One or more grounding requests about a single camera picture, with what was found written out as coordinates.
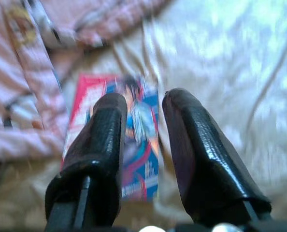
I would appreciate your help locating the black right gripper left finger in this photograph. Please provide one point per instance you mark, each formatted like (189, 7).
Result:
(97, 157)

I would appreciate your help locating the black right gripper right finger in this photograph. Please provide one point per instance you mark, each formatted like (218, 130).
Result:
(206, 169)

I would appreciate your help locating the colourful comic book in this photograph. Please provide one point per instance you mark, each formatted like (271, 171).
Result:
(143, 120)

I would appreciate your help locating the pink cartoon print blanket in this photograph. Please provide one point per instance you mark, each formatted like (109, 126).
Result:
(25, 72)

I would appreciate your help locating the beige floral bedsheet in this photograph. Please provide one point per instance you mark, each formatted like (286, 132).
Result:
(230, 60)

